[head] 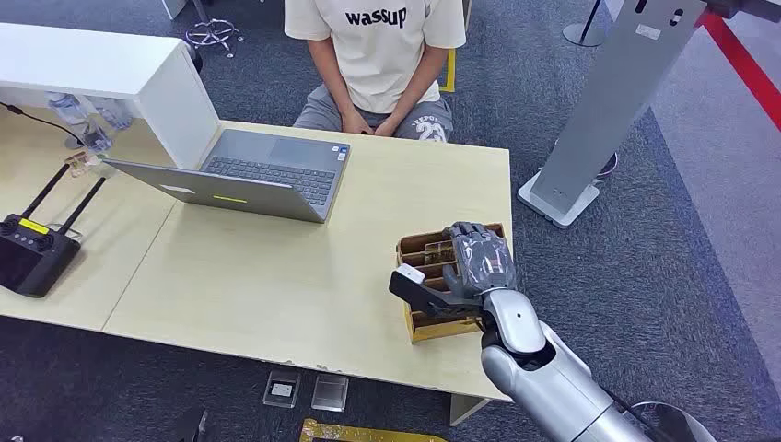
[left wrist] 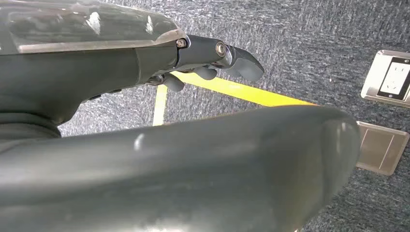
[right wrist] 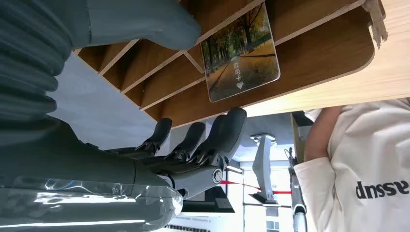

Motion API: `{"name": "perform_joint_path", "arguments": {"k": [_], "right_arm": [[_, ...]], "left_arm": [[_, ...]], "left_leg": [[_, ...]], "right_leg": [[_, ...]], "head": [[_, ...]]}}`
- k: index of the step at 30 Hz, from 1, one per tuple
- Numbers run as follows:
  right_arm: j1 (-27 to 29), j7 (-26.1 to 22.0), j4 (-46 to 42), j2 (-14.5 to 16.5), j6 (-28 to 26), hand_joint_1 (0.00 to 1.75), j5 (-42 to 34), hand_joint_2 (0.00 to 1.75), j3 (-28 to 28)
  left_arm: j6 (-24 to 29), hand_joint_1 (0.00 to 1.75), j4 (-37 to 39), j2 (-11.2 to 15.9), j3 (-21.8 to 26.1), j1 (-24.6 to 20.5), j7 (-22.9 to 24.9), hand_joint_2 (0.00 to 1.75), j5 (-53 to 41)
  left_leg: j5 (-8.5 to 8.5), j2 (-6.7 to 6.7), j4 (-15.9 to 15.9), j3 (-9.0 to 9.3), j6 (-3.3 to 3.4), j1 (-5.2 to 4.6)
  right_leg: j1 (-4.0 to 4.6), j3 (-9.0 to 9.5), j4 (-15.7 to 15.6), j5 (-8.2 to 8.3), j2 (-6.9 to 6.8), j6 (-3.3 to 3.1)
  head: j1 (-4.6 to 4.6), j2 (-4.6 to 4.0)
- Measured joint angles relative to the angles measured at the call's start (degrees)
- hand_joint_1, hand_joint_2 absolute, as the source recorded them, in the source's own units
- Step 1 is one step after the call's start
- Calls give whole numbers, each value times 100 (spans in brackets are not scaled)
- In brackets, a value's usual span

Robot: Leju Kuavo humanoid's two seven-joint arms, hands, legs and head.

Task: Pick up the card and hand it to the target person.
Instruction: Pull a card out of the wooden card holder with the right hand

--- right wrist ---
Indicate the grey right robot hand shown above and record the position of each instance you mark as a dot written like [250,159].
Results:
[80,166]

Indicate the frayed white tape strip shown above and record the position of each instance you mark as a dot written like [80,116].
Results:
[378,25]

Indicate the red barrier belt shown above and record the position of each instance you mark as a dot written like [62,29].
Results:
[282,192]

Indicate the grey metal kiosk stand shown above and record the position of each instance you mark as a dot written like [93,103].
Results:
[263,166]

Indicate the wooden slotted card holder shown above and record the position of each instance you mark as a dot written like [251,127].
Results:
[320,54]

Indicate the person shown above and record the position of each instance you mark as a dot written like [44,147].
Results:
[368,153]

